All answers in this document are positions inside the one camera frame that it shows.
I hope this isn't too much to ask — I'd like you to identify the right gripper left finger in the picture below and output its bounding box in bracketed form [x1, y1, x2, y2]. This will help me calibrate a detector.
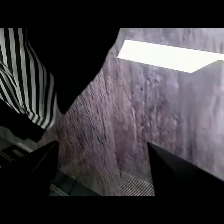
[0, 139, 61, 197]

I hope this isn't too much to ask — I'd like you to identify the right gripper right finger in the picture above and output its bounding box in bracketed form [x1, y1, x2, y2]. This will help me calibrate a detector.
[147, 142, 224, 197]

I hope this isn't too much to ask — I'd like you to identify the black shirt with striped sleeves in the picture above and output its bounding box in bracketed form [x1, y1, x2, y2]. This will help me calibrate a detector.
[0, 27, 121, 141]

